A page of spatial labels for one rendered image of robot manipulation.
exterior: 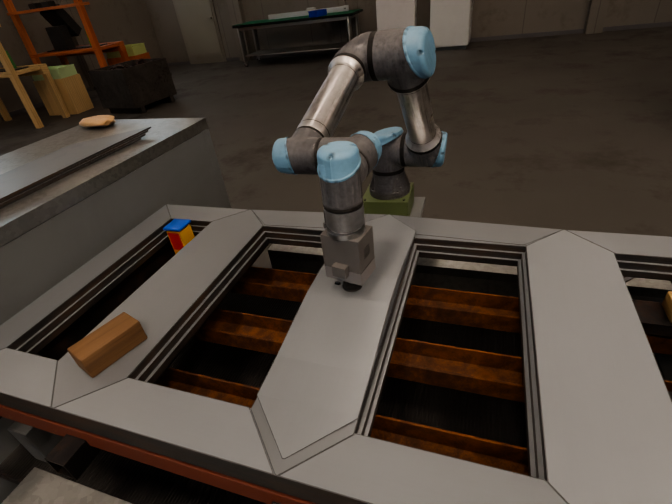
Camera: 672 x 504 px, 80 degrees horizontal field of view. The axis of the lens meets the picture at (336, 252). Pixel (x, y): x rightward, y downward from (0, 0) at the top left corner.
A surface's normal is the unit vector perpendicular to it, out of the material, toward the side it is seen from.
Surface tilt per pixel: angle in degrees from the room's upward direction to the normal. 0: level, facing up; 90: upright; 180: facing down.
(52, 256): 90
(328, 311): 7
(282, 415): 2
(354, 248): 90
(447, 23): 90
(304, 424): 2
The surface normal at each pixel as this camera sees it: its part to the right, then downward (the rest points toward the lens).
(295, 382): -0.14, -0.77
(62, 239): 0.94, 0.09
